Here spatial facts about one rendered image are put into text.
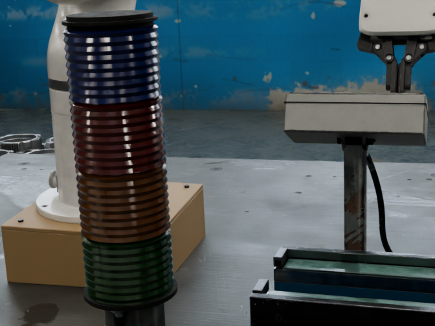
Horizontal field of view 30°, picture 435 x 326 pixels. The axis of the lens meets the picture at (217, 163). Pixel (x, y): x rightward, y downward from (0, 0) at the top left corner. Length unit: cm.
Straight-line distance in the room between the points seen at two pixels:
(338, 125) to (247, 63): 555
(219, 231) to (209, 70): 529
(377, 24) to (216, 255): 45
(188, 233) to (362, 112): 39
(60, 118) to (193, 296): 32
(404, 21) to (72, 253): 55
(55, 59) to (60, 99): 6
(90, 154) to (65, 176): 70
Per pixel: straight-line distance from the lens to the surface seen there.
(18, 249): 121
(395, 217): 143
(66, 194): 122
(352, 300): 81
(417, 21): 103
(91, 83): 50
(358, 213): 104
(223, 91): 662
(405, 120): 99
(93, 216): 52
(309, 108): 100
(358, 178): 102
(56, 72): 117
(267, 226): 138
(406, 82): 103
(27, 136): 347
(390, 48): 104
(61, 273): 119
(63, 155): 120
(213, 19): 656
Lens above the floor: 125
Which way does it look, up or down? 15 degrees down
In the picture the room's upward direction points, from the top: 3 degrees counter-clockwise
